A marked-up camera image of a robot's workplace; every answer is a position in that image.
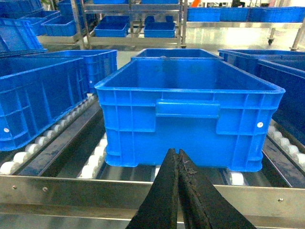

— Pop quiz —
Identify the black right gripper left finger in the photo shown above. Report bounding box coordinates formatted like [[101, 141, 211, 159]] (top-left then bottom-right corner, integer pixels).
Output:
[[126, 149, 179, 229]]

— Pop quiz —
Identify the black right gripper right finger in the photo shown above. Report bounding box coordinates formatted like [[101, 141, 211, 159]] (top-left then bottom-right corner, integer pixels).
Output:
[[178, 149, 255, 229]]

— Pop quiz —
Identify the metal roller shelf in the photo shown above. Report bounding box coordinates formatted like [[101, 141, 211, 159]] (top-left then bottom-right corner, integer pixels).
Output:
[[0, 95, 305, 229]]

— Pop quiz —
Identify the blue bin centre front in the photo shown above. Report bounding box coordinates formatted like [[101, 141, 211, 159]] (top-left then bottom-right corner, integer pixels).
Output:
[[95, 58, 285, 172]]

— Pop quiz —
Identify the blue bin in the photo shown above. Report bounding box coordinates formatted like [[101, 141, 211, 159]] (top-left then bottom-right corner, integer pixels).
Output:
[[256, 58, 305, 146], [95, 58, 285, 172], [0, 56, 88, 151], [131, 49, 223, 60]]

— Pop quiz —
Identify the blue bin right front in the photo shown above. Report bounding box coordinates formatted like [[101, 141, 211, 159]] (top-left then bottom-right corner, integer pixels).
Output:
[[256, 58, 305, 146]]

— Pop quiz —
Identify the blue bin centre rear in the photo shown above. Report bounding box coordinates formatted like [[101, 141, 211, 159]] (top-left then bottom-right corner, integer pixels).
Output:
[[131, 49, 223, 60]]

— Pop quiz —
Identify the blue bin left front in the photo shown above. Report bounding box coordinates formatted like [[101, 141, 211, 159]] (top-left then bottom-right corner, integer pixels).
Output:
[[0, 56, 88, 151]]

